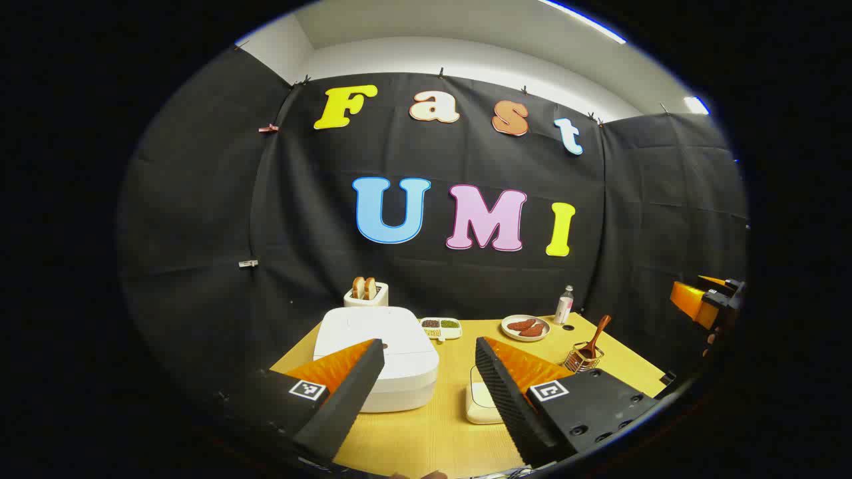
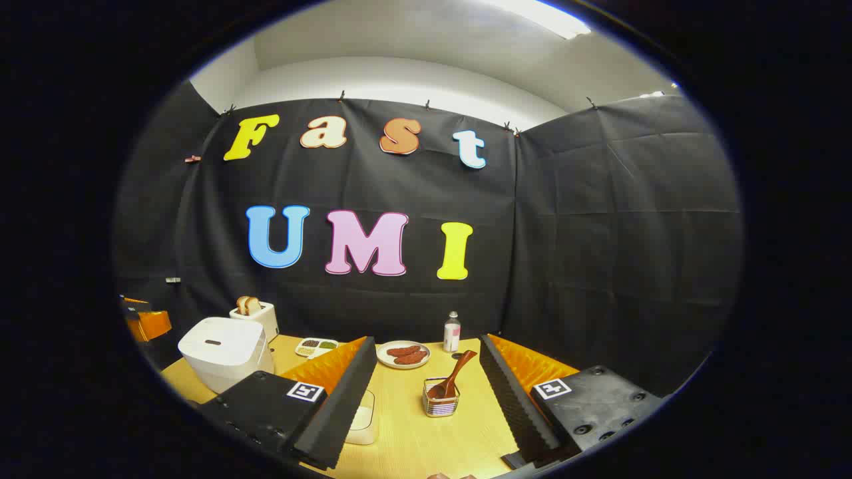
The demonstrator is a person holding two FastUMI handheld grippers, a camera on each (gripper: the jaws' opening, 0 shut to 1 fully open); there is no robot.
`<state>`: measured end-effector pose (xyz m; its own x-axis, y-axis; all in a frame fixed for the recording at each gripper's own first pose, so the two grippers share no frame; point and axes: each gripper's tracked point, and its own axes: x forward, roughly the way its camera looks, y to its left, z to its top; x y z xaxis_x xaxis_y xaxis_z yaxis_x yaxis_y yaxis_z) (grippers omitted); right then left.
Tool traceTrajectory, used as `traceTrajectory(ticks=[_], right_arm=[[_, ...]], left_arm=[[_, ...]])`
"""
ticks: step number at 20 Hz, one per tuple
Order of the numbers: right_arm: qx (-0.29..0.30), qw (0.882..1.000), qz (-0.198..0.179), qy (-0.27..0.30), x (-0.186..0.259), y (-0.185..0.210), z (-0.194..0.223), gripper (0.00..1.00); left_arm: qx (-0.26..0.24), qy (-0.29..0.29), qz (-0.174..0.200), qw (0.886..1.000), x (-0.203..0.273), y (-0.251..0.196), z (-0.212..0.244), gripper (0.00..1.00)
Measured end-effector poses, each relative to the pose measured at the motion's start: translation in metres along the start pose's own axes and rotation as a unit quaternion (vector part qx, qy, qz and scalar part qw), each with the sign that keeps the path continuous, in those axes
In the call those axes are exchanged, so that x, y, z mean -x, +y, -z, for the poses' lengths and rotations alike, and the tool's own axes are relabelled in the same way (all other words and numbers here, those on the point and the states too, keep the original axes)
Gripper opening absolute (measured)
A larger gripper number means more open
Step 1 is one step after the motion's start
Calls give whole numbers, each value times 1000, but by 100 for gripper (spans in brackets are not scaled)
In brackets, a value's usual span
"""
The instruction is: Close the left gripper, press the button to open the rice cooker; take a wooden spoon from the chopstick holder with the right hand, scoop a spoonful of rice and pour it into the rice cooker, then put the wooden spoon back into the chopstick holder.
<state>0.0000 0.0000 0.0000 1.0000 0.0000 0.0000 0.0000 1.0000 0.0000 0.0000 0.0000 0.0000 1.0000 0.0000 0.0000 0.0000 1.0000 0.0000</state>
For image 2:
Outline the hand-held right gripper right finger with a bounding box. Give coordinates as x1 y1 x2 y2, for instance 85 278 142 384
479 334 666 470

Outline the white divided bean tray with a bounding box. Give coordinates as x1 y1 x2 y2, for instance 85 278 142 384
295 338 340 360

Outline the white toaster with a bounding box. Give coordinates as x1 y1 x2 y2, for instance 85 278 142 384
230 301 280 343

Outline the black backdrop cloth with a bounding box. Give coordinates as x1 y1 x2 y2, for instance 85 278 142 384
113 80 743 400

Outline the white rice cooker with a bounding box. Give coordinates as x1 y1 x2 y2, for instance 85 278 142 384
178 317 275 395

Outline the clear plastic rice box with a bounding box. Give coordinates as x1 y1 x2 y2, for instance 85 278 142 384
344 389 377 446

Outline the white rice heap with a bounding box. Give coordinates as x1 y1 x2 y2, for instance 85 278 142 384
347 402 373 436

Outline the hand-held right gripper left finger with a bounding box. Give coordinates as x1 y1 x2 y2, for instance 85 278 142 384
196 336 378 472

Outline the metal wire chopstick holder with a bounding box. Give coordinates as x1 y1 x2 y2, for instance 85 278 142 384
422 377 461 418

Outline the brown wooden spoon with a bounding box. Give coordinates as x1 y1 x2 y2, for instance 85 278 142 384
428 350 479 400

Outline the white round plate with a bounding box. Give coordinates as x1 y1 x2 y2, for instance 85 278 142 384
376 340 432 370

